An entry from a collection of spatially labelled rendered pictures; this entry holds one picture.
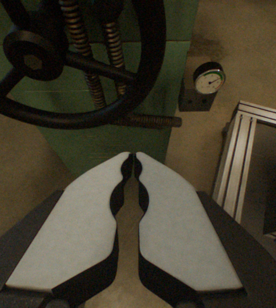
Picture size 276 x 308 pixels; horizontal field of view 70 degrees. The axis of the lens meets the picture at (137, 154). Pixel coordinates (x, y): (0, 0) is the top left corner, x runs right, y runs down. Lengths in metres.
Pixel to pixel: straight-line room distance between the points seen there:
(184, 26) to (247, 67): 1.33
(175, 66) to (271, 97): 1.15
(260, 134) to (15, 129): 1.32
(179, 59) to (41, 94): 0.35
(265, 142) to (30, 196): 1.13
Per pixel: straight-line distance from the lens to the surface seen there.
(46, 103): 0.61
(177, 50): 0.47
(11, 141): 1.36
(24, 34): 0.25
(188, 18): 0.45
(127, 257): 0.95
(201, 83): 0.46
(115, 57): 0.33
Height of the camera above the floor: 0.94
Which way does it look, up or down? 60 degrees down
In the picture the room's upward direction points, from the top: 2 degrees counter-clockwise
